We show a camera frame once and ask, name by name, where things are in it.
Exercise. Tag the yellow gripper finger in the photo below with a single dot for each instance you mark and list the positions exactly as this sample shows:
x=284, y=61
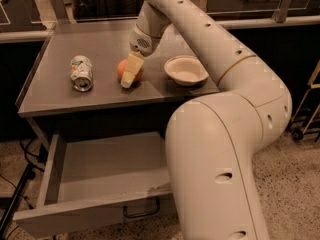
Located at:
x=134, y=64

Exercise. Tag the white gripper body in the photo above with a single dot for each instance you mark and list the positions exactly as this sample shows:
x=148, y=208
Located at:
x=141, y=41

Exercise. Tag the orange fruit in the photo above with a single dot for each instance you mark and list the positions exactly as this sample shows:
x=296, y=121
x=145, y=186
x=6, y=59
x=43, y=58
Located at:
x=120, y=70

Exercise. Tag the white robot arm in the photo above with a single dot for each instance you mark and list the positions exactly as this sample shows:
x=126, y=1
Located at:
x=210, y=140

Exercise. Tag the open grey top drawer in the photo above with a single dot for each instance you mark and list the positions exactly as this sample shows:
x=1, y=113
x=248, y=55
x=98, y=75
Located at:
x=86, y=183

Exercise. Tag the white bowl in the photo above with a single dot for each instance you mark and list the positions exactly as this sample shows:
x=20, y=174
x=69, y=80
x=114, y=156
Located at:
x=186, y=70

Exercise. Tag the crushed soda can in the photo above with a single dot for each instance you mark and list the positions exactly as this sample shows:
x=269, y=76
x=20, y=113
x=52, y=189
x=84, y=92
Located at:
x=81, y=74

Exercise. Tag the grey cabinet counter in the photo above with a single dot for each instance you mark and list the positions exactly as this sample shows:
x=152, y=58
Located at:
x=48, y=90

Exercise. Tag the white horizontal rail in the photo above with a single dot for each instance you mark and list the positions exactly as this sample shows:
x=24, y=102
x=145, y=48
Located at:
x=270, y=23

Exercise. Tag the black drawer handle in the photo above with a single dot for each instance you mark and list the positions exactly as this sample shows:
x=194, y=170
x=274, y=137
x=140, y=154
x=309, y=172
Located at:
x=141, y=208

